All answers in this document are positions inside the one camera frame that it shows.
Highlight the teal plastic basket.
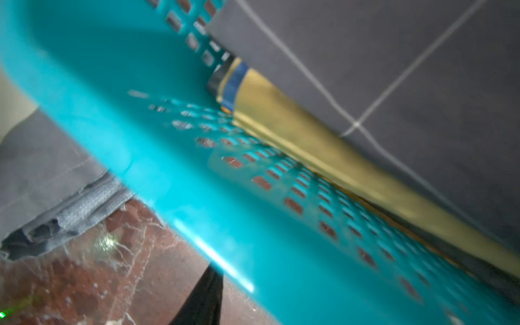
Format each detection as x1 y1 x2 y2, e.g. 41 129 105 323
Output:
1 1 519 324

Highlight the dark grey checked pillowcase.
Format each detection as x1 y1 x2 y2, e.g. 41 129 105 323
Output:
208 1 519 251

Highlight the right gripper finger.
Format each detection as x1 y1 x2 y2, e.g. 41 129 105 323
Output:
169 264 223 325

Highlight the pale yellow zigzag pillowcase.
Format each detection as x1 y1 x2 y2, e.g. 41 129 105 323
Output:
207 58 519 277

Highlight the beige and grey pillowcase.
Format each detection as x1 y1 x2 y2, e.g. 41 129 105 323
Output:
1 73 133 261

